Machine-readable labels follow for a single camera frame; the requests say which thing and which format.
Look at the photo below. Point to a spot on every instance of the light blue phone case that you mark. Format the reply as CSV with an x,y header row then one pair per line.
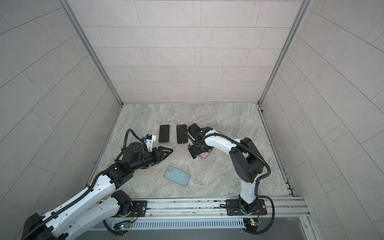
x,y
177,176

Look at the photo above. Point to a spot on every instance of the aluminium mounting rail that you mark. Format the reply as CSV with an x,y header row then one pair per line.
x,y
209,208

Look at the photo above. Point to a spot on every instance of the green circuit board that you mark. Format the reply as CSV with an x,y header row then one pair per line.
x,y
122,226
252,225

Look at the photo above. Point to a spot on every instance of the right green circuit board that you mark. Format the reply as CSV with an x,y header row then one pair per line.
x,y
252,225

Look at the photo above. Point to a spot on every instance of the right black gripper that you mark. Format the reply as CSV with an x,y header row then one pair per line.
x,y
208,149

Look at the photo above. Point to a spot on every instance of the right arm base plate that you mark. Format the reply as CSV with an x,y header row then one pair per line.
x,y
236,207

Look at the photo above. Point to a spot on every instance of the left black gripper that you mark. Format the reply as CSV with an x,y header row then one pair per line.
x,y
158,156

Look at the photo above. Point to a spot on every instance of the purple phone black screen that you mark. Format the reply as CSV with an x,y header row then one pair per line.
x,y
164,134

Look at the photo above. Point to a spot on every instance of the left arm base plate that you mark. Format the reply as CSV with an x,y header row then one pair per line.
x,y
138,208

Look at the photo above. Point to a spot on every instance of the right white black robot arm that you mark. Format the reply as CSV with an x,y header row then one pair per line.
x,y
248,162

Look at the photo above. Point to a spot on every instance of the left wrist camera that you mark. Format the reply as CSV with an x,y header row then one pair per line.
x,y
149,140

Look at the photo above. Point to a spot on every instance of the left green circuit board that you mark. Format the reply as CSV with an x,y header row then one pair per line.
x,y
122,226

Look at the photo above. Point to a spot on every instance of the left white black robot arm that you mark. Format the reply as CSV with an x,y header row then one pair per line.
x,y
99,201

